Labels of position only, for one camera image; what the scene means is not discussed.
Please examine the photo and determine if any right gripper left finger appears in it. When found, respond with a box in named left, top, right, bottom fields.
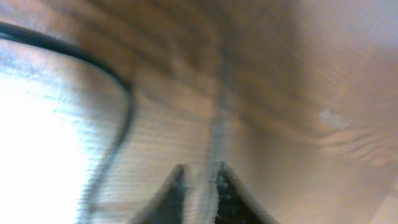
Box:
left=129, top=164, right=188, bottom=224

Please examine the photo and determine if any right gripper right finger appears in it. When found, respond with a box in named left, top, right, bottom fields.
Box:
left=214, top=162, right=279, bottom=224

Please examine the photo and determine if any white USB cable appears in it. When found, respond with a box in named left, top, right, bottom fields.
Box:
left=198, top=93, right=233, bottom=224

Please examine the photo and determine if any black USB cable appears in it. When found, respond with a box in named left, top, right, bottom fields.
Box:
left=0, top=21, right=136, bottom=224

